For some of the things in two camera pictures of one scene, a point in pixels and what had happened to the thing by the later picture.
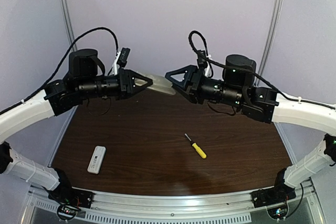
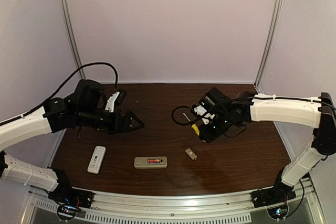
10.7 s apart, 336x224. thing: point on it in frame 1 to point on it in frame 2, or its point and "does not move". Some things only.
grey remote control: (160, 84) to (150, 162)
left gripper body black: (123, 82) to (118, 121)
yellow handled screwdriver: (198, 149) to (196, 129)
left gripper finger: (139, 88) to (133, 126)
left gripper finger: (137, 75) to (135, 122)
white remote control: (96, 159) does not move
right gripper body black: (193, 84) to (207, 128)
